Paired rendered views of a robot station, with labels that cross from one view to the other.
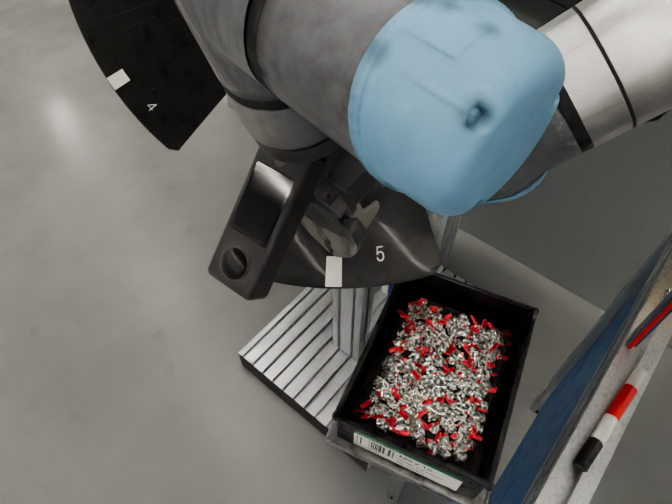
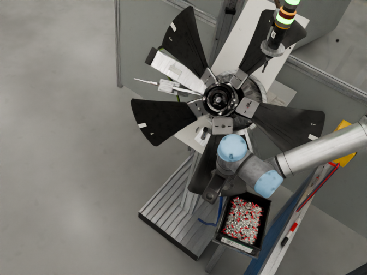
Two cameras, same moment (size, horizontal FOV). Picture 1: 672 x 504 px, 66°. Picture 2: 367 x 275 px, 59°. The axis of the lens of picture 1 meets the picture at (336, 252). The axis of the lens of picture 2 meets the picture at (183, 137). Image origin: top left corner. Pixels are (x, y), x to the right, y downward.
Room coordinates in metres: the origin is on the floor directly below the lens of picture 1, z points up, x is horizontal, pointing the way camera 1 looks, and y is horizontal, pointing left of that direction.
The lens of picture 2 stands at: (-0.26, 0.32, 2.00)
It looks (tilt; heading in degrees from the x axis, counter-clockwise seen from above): 51 degrees down; 346
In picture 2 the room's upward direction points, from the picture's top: 12 degrees clockwise
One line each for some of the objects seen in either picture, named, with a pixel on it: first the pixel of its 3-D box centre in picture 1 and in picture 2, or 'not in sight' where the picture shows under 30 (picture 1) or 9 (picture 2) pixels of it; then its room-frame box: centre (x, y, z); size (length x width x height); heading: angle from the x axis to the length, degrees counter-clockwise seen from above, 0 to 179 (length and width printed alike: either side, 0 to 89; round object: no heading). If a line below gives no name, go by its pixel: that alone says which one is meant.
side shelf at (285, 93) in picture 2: not in sight; (257, 89); (1.00, -0.34, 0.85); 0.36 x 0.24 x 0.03; 50
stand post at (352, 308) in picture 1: (353, 270); (196, 178); (0.67, -0.04, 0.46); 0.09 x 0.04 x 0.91; 50
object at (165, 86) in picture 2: not in sight; (167, 87); (0.73, 0.18, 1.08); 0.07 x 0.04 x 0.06; 61
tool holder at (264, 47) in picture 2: not in sight; (277, 33); (0.51, -0.08, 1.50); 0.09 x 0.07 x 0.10; 175
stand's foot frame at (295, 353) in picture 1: (370, 331); (194, 201); (0.74, -0.10, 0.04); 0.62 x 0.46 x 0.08; 140
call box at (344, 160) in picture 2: not in sight; (342, 143); (0.50, -0.54, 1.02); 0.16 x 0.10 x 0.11; 140
